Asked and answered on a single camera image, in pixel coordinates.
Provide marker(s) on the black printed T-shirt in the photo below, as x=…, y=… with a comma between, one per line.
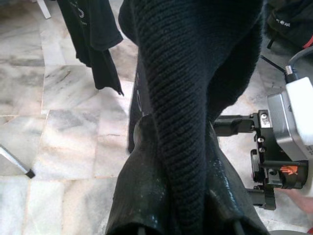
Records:
x=90, y=29

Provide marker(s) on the silver metal clothes rack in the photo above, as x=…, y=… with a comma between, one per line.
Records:
x=14, y=159

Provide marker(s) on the black knit garment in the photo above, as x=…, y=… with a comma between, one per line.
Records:
x=183, y=73

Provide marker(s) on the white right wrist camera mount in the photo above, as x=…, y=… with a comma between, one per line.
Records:
x=293, y=117

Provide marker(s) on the black bag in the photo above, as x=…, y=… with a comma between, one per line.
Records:
x=293, y=22

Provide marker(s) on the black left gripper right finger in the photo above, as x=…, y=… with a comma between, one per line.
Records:
x=225, y=195

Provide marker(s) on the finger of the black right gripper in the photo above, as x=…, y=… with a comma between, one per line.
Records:
x=232, y=124
x=255, y=197

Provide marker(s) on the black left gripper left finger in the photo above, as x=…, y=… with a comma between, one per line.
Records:
x=141, y=186

